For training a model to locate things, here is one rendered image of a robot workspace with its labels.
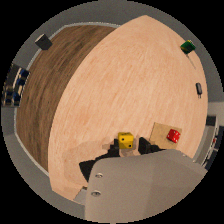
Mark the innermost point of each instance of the red die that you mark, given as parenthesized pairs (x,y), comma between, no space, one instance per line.
(173,135)

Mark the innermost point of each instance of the green drink can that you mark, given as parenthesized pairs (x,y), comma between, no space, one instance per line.
(187,47)

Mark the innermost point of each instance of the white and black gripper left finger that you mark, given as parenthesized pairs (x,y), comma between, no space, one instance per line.
(86,166)

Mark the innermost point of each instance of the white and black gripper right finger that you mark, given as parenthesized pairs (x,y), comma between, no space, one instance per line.
(145,147)

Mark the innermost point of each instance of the tan square mat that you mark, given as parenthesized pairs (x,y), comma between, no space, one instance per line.
(159,136)

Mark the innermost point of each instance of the yellow die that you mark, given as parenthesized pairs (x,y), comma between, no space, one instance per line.
(125,140)

